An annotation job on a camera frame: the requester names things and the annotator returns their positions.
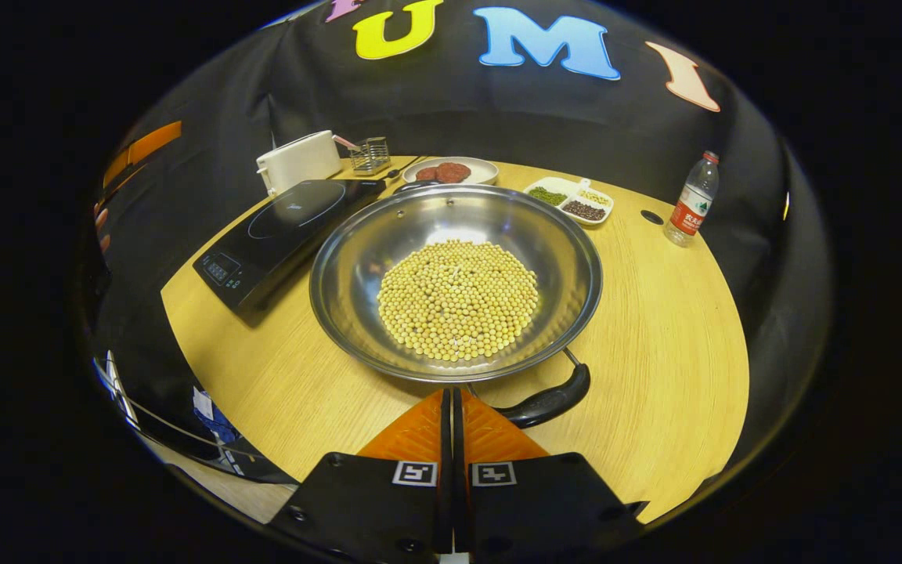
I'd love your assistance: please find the wire mesh holder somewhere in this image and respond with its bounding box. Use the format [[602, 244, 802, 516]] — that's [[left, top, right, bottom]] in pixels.
[[349, 136, 391, 175]]

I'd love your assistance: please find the stainless steel pot black handle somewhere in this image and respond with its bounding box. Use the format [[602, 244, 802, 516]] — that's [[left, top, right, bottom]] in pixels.
[[308, 180, 604, 429]]

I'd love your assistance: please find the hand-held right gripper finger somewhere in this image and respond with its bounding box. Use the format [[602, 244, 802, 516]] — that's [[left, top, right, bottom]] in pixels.
[[452, 388, 648, 559], [267, 388, 452, 554]]

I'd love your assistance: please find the white toaster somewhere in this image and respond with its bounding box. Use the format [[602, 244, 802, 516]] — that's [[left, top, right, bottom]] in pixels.
[[256, 130, 342, 197]]

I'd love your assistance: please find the white round plate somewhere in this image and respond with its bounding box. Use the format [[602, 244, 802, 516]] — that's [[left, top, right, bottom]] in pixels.
[[402, 157, 500, 186]]

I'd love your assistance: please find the large soybean heap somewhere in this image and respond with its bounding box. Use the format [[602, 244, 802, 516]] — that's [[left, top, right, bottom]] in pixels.
[[377, 240, 540, 363]]

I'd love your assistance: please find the clear plastic water bottle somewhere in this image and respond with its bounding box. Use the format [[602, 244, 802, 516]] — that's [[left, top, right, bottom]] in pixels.
[[664, 150, 720, 248]]

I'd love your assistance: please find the black induction cooktop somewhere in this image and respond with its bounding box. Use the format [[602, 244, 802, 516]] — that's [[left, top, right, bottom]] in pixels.
[[193, 179, 387, 313]]

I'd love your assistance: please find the white divided dish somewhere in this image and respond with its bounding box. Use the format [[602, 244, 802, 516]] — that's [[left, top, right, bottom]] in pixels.
[[523, 176, 615, 227]]

